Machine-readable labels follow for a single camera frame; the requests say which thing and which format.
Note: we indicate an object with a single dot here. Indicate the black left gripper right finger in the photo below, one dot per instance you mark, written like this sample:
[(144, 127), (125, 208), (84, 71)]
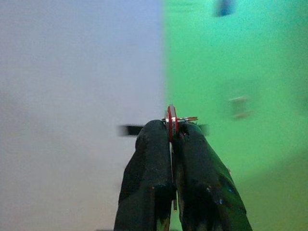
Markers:
[(202, 180)]

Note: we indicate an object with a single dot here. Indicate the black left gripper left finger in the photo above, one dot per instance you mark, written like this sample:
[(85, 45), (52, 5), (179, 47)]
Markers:
[(149, 168)]

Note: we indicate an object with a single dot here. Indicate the long black tape strip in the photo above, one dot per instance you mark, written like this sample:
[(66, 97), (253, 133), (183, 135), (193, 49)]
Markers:
[(223, 8)]

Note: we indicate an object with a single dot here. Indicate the small metal wall hook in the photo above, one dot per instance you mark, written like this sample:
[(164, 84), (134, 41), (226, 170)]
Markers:
[(238, 106)]

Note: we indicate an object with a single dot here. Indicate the green wall board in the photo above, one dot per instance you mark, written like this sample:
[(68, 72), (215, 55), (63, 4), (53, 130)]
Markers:
[(240, 60)]

